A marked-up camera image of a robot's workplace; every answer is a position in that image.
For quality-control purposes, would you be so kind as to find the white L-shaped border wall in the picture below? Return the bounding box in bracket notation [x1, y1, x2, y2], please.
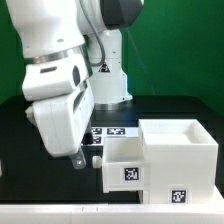
[0, 189, 224, 224]

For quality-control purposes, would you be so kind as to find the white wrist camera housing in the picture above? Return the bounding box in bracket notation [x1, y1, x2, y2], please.
[22, 54, 92, 101]

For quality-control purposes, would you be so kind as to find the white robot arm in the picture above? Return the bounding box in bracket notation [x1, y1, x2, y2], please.
[6, 0, 144, 169]

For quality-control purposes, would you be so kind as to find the white marker sheet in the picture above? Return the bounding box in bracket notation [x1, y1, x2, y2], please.
[91, 127, 138, 146]

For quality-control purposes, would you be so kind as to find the white drawer cabinet frame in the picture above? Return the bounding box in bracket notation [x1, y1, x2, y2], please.
[139, 119, 218, 204]

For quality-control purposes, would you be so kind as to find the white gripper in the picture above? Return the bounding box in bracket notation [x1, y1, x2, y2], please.
[25, 81, 94, 170]

